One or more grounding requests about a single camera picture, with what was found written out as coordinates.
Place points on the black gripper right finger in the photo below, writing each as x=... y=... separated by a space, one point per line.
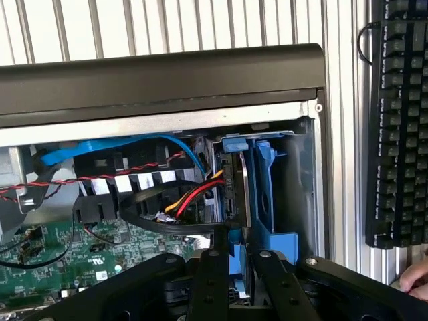
x=277 y=284

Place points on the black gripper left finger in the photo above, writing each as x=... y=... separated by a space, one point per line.
x=210 y=284

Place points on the empty blue disk carrier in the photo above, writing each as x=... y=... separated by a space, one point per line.
x=277 y=244

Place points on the person's hand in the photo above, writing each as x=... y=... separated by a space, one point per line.
x=416 y=277

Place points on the blue hard drive caddy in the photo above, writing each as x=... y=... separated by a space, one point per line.
x=301 y=187

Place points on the green motherboard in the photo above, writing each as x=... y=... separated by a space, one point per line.
x=110 y=257

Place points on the black heatsink shroud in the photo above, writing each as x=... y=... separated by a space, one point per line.
x=97 y=207

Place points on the black keyboard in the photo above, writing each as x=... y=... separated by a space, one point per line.
x=401 y=133

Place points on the black PC case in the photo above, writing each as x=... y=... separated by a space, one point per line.
x=160 y=83

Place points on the silver metal bracket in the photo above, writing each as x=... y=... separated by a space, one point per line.
x=16 y=174

